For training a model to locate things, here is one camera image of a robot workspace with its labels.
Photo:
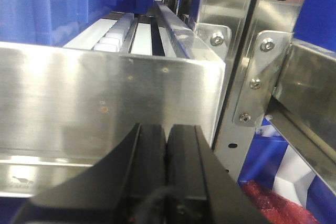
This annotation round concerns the white foam block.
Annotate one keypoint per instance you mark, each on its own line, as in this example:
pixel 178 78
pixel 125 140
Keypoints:
pixel 293 178

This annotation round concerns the blue bin lower right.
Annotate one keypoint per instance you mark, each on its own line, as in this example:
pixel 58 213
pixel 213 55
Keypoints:
pixel 262 162

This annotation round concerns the stainless steel right shelf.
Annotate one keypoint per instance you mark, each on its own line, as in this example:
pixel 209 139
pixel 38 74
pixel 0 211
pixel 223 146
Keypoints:
pixel 289 81

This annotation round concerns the stainless steel left shelf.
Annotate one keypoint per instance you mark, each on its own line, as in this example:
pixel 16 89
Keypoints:
pixel 63 109

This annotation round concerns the red mesh bag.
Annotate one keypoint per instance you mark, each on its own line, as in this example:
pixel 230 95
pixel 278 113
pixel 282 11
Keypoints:
pixel 275 207

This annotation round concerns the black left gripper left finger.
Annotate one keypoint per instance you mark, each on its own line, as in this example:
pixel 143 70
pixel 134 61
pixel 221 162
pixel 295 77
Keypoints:
pixel 126 186

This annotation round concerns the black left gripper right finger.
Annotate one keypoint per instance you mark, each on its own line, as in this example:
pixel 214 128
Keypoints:
pixel 203 190

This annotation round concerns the stainless steel shelf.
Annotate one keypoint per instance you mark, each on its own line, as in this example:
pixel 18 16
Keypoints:
pixel 289 81
pixel 63 109

